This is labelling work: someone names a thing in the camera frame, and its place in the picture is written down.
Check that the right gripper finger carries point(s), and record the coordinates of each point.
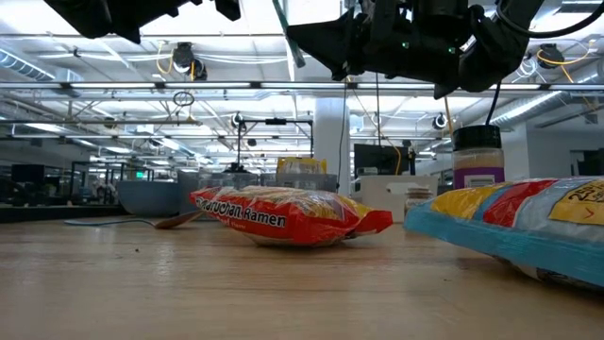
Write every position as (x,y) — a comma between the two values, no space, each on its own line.
(343,63)
(330,35)

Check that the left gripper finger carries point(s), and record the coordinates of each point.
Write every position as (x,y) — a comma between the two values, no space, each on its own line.
(229,8)

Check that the yellow ramen packet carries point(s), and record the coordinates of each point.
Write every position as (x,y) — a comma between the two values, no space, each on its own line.
(302,166)

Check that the black-lid spice jar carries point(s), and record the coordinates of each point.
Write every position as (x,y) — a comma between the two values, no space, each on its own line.
(477,160)

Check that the blue bowl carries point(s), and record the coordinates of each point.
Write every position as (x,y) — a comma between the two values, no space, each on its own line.
(146,198)

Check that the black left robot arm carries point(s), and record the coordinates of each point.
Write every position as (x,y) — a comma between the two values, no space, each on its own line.
(94,16)

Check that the grey plastic bin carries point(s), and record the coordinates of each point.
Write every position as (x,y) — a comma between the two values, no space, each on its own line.
(307,181)
(217,178)

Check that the white plastic bin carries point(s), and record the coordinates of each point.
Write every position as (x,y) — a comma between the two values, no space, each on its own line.
(377,198)

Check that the red ramen packet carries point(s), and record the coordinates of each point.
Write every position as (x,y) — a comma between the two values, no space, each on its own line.
(292,222)

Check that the blue ramen packet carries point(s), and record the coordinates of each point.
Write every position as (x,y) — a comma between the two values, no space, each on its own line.
(519,222)

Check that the black camera gantry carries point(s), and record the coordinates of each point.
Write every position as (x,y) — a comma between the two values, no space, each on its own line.
(276,121)

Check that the black aluminium table frame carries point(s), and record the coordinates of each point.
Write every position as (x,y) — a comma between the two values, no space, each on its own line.
(47,212)

